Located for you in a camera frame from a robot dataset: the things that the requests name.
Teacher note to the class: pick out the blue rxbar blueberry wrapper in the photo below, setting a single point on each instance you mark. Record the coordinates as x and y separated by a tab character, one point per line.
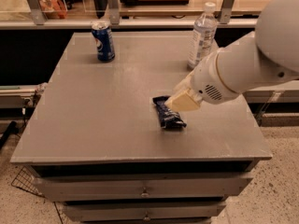
168	118

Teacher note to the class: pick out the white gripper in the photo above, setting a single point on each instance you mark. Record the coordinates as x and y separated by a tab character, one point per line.
209	78

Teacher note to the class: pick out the clear plastic water bottle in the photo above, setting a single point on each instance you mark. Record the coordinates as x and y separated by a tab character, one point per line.
204	30

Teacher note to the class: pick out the grey lower drawer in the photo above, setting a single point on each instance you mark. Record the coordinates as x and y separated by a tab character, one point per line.
143	211

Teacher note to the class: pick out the black wire rack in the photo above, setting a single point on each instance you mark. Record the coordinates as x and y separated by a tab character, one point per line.
24	181

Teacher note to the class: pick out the grey top drawer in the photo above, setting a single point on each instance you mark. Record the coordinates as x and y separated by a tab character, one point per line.
124	187

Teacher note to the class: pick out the blue pepsi can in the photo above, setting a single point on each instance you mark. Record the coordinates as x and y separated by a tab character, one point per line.
104	41

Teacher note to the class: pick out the grey drawer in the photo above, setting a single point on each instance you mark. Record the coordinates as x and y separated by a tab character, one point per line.
124	187
143	211

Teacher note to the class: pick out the orange snack bag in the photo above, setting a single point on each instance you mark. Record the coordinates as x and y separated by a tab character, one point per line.
56	6

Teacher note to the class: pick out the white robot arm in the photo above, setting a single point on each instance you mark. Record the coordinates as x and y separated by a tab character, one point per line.
267	56

